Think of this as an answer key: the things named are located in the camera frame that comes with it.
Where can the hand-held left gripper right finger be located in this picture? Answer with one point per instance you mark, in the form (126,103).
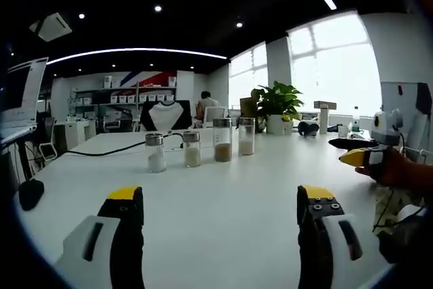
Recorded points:
(324,251)

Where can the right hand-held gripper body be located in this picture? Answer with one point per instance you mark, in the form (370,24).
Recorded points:
(387,130)

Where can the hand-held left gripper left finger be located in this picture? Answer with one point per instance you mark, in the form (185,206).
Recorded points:
(101,255)

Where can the tall seasoning bottle white powder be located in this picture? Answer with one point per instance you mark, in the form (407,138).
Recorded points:
(246,147)

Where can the short seasoning bottle white powder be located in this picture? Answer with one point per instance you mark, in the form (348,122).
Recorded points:
(156,162)

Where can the tall seasoning bottle brown powder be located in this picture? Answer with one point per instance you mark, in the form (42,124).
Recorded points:
(222,152)

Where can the short seasoning bottle beige powder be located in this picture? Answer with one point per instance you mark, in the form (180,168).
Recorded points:
(192,157)

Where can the green label water bottle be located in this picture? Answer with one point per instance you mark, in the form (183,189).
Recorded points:
(356,122)

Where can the person's right hand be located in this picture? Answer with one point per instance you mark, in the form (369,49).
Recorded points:
(394,172)

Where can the white cup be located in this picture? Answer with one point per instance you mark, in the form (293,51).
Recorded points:
(343,131)

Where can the white panel with dark cloth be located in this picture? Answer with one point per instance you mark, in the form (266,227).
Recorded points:
(411,113)

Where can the black headphones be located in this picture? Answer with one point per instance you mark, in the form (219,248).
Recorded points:
(308,129)

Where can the person's camouflage trousers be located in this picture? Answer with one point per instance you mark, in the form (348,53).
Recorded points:
(402,201)

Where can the white plant pot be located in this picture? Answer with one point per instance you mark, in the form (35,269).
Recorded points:
(278,125)

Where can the green leafy plant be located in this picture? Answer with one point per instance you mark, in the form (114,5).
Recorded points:
(279,99)

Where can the black device at person's waist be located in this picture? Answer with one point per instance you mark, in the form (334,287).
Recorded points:
(407,238)

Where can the black rounded object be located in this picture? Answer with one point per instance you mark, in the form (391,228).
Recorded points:
(31,195)

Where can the brown chair back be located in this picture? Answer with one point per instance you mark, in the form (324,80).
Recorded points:
(248,109)

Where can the white low cabinet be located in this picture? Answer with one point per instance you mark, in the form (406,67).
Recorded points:
(71,135)

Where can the grey office chair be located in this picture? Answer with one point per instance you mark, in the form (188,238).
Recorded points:
(48,138)

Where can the white mesh office chair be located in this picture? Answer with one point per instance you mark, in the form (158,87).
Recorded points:
(215,114)

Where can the chair with black white shirt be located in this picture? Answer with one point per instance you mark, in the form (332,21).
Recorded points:
(165,114)

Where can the shelf with white boxes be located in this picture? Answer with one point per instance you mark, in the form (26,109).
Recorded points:
(128,97)

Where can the white framed monitor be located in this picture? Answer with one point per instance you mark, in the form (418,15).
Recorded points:
(20,92)

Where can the curved ceiling light strip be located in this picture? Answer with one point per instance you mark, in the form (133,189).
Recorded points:
(135,50)

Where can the ceiling air conditioner unit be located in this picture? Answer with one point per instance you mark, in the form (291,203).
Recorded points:
(51,26)

